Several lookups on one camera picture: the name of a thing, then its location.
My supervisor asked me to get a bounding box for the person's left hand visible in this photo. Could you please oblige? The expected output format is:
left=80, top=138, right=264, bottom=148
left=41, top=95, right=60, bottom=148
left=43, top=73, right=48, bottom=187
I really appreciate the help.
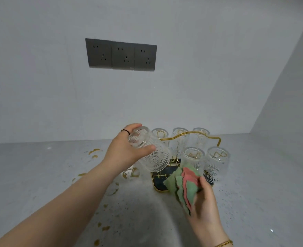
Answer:
left=102, top=123, right=156, bottom=176

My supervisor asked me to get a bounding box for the person's right hand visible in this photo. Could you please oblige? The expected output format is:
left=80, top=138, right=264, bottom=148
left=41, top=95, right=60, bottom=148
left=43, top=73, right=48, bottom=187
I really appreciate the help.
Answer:
left=186, top=176, right=228, bottom=245

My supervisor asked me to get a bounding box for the single embossed clear glass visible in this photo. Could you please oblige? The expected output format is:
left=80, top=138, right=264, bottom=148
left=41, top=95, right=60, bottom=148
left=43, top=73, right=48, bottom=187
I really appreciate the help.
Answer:
left=172, top=127, right=190, bottom=159
left=128, top=127, right=172, bottom=173
left=192, top=127, right=210, bottom=150
left=182, top=147, right=206, bottom=176
left=151, top=128, right=170, bottom=149
left=203, top=146, right=231, bottom=184

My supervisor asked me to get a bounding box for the green cloth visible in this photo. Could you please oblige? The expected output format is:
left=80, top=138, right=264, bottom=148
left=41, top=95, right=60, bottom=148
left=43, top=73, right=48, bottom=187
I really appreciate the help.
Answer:
left=163, top=166, right=204, bottom=216

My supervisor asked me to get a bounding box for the gold wire cup rack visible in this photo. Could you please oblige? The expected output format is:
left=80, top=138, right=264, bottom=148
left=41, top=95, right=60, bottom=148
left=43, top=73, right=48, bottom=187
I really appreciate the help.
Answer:
left=151, top=132, right=222, bottom=193

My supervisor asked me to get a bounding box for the person's left forearm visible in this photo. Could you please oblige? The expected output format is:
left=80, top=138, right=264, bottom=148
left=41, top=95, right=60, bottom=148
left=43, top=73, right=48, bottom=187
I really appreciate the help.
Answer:
left=0, top=163, right=116, bottom=247

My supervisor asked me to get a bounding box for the gold bracelet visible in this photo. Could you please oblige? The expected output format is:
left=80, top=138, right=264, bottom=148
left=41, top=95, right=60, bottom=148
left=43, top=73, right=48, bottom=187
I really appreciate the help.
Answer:
left=214, top=239, right=234, bottom=247

